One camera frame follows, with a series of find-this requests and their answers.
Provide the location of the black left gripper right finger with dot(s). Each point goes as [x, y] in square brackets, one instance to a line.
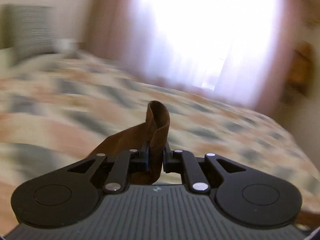
[243, 194]

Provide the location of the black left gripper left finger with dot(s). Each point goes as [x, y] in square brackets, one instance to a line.
[70, 194]

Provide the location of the brown cloth garment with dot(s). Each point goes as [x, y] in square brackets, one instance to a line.
[155, 130]

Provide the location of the patchwork checkered quilt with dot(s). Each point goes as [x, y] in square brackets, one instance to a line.
[56, 109]

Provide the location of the pink window curtain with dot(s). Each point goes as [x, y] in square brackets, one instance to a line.
[236, 51]

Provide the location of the grey striped pillow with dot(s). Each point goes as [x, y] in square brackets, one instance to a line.
[28, 30]

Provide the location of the brown wooden wall object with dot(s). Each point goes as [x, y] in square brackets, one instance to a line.
[300, 76]

